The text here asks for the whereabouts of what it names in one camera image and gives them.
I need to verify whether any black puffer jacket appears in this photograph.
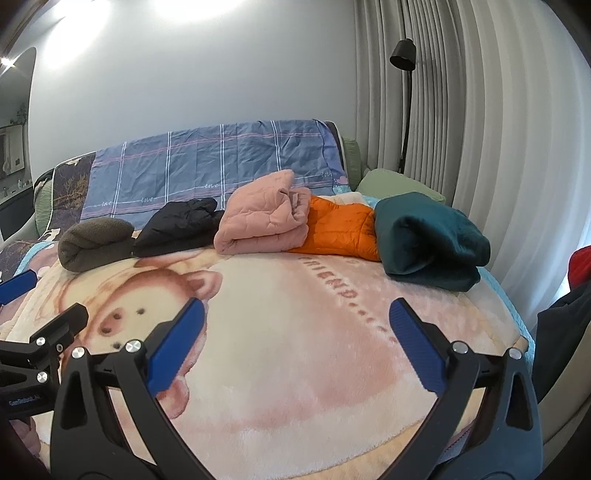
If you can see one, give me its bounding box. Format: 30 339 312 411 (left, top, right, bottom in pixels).
133 198 225 258

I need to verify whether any red cloth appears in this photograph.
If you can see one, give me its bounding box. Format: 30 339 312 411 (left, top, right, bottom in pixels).
566 247 591 289

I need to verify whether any blue plaid bed sheet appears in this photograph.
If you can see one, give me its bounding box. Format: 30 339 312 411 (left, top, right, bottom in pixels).
81 119 352 220

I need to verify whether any teal garment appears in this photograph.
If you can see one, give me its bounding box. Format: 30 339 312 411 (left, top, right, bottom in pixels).
374 191 491 292

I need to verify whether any green pillow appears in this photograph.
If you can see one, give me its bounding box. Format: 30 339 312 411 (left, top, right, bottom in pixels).
355 168 446 206

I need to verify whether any brown fleece garment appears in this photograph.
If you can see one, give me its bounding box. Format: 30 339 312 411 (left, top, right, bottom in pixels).
58 218 136 273

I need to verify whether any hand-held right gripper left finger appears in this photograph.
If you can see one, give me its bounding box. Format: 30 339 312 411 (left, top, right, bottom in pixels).
50 298 206 480

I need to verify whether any dark hanging garment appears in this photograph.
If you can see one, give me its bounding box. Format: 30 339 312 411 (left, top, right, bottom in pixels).
531 277 591 393

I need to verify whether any white pleated curtain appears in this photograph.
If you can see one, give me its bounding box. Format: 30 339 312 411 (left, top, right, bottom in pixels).
355 0 591 324

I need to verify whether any black floor lamp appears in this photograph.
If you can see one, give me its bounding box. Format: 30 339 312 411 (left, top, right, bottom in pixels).
389 39 419 174

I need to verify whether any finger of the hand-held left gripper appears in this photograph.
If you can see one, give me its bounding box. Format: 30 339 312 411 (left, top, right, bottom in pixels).
0 269 38 306
27 303 89 385

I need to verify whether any arched wall mirror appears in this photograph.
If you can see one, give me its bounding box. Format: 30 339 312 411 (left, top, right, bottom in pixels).
0 46 38 245

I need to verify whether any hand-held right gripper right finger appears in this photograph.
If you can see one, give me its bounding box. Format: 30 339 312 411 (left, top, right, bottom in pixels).
389 298 543 480

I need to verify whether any pink quilted jacket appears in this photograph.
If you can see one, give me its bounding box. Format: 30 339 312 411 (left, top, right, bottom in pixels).
213 169 312 256

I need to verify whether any pink printed plush blanket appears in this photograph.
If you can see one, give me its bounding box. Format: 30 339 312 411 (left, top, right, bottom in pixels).
0 191 536 480

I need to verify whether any orange puffer jacket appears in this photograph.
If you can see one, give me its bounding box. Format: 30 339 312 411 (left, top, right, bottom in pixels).
288 196 382 261

